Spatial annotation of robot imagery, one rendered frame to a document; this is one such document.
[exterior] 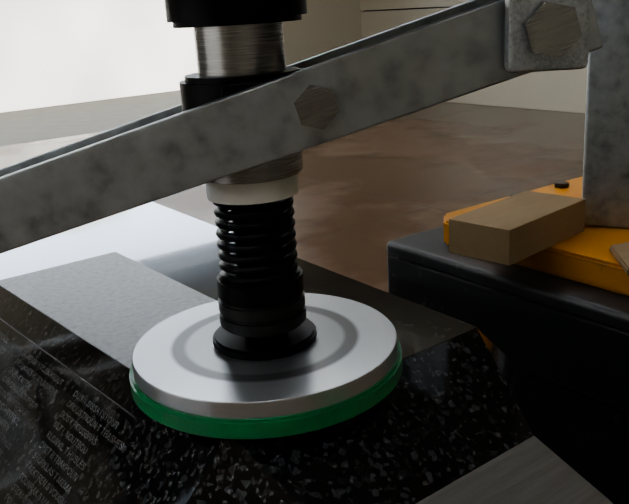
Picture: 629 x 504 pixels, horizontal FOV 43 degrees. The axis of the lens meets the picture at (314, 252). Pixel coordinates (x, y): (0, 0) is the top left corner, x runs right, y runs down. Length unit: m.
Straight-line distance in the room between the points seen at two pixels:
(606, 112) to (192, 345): 0.77
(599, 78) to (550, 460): 0.66
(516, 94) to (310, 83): 7.77
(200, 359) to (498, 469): 0.25
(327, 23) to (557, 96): 3.01
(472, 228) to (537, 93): 7.04
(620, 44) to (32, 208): 0.87
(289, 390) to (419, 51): 0.25
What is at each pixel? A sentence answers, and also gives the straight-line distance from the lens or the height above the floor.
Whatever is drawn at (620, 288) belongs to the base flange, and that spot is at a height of 0.75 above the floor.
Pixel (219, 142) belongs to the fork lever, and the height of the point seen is 1.04.
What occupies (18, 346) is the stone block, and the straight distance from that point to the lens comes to 0.86.
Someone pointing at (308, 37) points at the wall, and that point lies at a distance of 9.45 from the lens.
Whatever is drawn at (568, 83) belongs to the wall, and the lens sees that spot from 7.89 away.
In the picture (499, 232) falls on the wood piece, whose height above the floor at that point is 0.82.
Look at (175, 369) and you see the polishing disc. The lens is 0.61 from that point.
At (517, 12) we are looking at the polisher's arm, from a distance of 0.51.
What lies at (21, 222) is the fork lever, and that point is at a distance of 0.59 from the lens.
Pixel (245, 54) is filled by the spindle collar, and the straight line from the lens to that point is 0.56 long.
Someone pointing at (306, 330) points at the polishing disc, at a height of 0.88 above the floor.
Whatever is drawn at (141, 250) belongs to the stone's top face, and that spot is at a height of 0.85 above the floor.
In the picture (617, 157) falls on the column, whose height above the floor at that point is 0.89.
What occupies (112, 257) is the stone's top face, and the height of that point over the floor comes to 0.85.
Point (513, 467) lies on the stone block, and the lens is 0.67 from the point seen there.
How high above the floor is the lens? 1.13
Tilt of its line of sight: 17 degrees down
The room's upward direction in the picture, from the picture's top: 4 degrees counter-clockwise
